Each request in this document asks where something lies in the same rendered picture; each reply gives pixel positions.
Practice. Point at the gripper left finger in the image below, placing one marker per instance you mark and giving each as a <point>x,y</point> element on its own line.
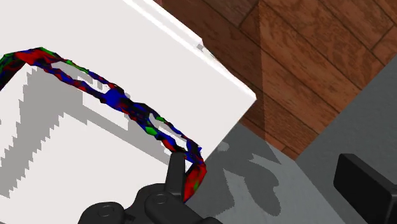
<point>175,173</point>

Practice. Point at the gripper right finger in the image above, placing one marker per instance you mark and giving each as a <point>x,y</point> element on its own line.
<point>366,186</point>

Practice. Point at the red blue green eyeglasses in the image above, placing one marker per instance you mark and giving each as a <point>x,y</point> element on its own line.
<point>114,96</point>

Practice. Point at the white table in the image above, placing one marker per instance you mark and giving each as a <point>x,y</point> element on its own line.
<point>130,40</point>

